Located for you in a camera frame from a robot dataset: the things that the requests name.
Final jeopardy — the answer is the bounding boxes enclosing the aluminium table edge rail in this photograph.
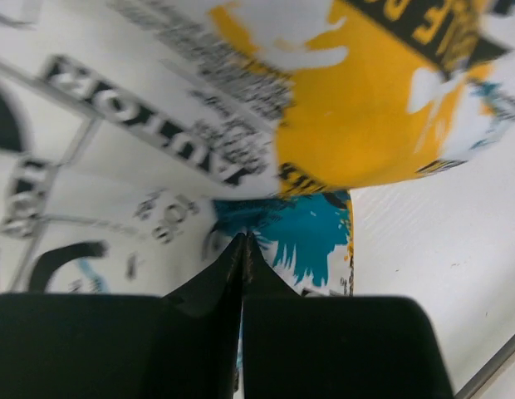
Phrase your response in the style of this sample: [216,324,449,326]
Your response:
[455,333,515,399]

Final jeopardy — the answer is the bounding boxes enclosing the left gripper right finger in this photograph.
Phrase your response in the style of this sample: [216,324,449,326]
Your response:
[242,235,454,398]

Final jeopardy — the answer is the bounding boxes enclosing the patterned white yellow teal shorts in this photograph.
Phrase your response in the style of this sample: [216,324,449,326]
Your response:
[0,1,515,295]

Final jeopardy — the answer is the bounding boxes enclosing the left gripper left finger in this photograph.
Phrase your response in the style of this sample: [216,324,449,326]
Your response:
[0,234,244,398]

